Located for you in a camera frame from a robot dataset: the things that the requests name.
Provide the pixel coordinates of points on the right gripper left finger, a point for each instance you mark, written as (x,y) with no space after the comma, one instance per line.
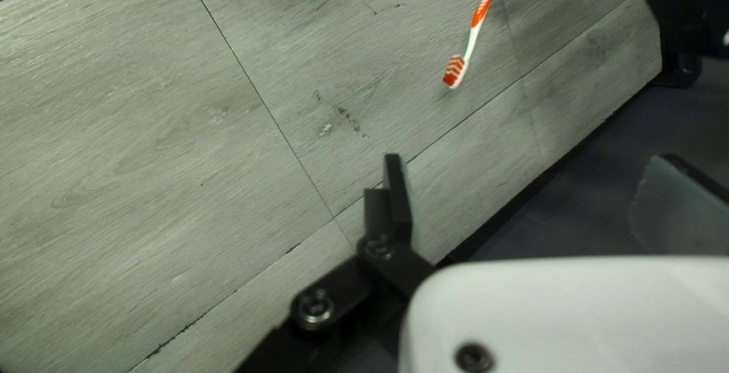
(396,213)

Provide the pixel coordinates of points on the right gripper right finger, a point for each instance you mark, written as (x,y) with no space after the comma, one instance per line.
(683,213)

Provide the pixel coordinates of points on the white and orange toothbrush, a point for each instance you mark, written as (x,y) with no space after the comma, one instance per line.
(475,26)

